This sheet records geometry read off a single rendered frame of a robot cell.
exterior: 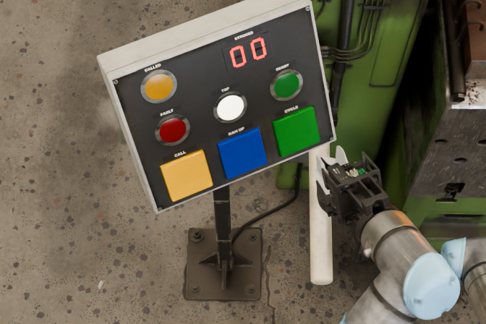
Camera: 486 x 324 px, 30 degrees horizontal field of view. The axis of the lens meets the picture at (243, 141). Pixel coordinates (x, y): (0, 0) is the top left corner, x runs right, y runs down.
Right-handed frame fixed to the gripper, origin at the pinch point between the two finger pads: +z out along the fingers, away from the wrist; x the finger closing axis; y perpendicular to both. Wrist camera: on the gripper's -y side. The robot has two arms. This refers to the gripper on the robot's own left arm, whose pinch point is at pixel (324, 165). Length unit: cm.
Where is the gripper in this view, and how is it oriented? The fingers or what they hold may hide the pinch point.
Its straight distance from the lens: 145.3
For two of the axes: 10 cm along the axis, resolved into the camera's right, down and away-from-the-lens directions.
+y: -2.0, -7.8, -5.9
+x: -9.1, 3.6, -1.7
